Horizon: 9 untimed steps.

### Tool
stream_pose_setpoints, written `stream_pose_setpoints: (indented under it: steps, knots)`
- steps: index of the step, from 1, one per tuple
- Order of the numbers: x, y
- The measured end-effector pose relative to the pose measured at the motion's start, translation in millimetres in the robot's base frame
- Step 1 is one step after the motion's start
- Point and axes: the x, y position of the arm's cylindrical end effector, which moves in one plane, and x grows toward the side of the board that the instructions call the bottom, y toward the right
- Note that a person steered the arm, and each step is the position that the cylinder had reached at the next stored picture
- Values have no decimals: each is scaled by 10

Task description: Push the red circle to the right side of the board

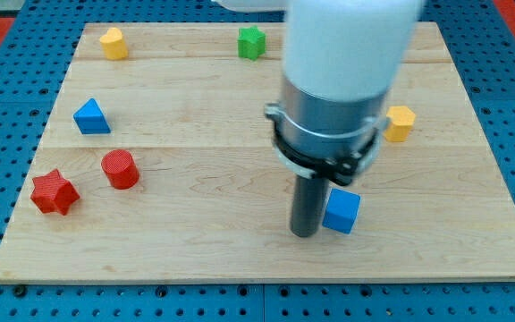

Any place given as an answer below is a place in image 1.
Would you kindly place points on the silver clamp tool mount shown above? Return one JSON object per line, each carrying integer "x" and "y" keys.
{"x": 321, "y": 138}

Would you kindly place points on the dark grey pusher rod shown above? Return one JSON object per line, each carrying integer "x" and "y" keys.
{"x": 307, "y": 205}

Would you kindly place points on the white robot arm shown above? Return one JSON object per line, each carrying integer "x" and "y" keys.
{"x": 340, "y": 58}

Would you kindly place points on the wooden board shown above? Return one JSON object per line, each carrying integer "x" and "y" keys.
{"x": 212, "y": 203}

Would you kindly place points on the blue cube block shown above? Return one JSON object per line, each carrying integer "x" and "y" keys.
{"x": 341, "y": 210}

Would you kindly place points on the yellow hexagon block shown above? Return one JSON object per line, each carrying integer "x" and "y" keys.
{"x": 401, "y": 121}

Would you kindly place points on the green star block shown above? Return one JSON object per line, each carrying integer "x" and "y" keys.
{"x": 251, "y": 43}

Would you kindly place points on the red cylinder block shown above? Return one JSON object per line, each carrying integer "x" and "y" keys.
{"x": 120, "y": 169}

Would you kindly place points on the blue triangle block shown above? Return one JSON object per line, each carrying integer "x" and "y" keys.
{"x": 90, "y": 119}

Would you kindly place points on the yellow heart block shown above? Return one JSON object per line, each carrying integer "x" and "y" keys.
{"x": 113, "y": 44}

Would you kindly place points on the red star block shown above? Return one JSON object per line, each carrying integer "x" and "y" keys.
{"x": 53, "y": 193}

